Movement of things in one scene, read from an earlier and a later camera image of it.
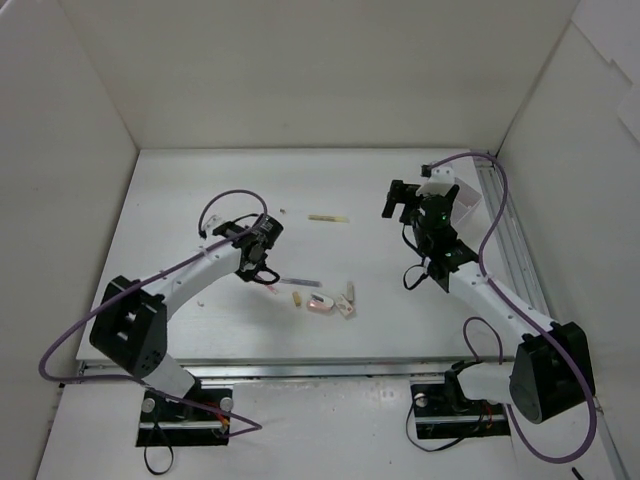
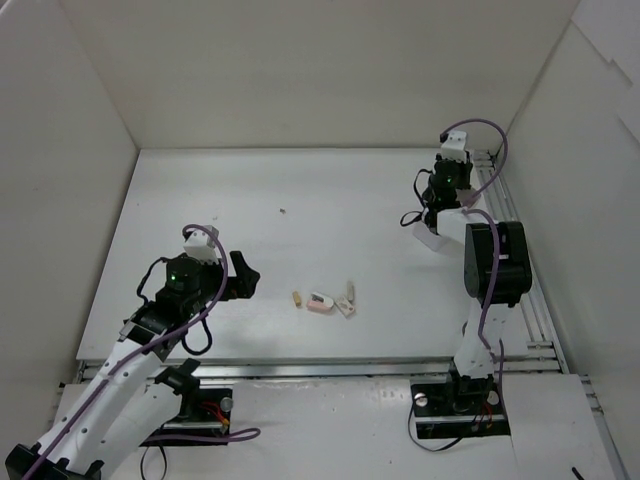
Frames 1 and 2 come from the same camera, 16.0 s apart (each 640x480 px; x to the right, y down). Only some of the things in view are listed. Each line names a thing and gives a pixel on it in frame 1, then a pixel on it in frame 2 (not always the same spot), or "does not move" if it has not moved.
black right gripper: [405, 201] -> [432, 201]
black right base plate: [437, 418] does not move
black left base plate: [201, 418] does not move
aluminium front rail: [306, 371] does not move
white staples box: [344, 306] does not move
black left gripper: [255, 265] -> [232, 282]
